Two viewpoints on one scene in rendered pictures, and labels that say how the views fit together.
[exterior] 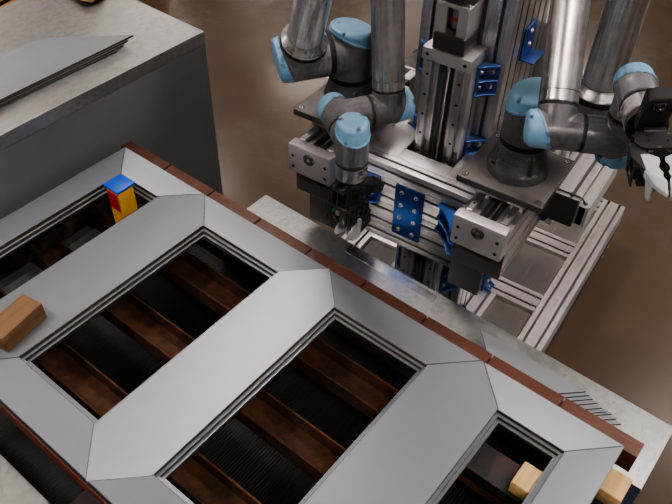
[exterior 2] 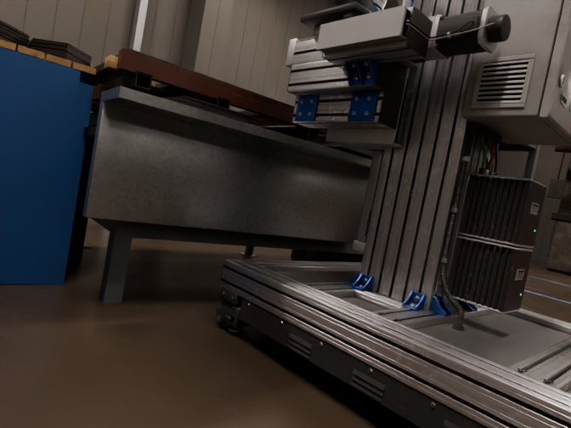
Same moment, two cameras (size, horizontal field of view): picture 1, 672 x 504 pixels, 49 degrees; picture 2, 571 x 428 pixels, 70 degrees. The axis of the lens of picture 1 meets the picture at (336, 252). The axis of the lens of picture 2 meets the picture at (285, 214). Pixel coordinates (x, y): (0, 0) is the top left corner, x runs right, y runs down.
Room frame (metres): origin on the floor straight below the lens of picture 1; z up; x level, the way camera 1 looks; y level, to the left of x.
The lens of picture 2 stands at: (1.68, -1.74, 0.49)
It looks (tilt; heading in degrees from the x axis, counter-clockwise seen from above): 3 degrees down; 104
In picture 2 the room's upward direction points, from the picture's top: 11 degrees clockwise
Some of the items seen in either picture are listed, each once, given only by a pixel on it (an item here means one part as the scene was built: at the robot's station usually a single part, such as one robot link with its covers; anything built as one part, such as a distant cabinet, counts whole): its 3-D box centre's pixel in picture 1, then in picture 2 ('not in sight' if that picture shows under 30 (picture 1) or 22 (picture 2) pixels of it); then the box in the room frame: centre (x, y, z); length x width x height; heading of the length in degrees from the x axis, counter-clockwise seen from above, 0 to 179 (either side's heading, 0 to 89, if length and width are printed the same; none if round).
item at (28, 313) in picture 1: (15, 322); not in sight; (1.05, 0.72, 0.87); 0.12 x 0.06 x 0.05; 153
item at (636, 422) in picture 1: (420, 320); (287, 143); (1.26, -0.23, 0.67); 1.30 x 0.20 x 0.03; 52
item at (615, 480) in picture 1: (613, 488); (115, 64); (0.73, -0.57, 0.79); 0.06 x 0.05 x 0.04; 142
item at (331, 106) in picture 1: (344, 115); not in sight; (1.43, -0.01, 1.20); 0.11 x 0.11 x 0.08; 20
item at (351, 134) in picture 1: (351, 140); not in sight; (1.33, -0.03, 1.20); 0.09 x 0.08 x 0.11; 20
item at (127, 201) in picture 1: (126, 213); not in sight; (1.53, 0.59, 0.78); 0.05 x 0.05 x 0.19; 52
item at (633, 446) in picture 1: (334, 276); (312, 123); (1.29, 0.00, 0.80); 1.62 x 0.04 x 0.06; 52
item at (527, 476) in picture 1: (527, 482); not in sight; (0.73, -0.40, 0.79); 0.06 x 0.05 x 0.04; 142
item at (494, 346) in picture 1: (536, 390); (202, 110); (1.03, -0.49, 0.70); 0.39 x 0.12 x 0.04; 52
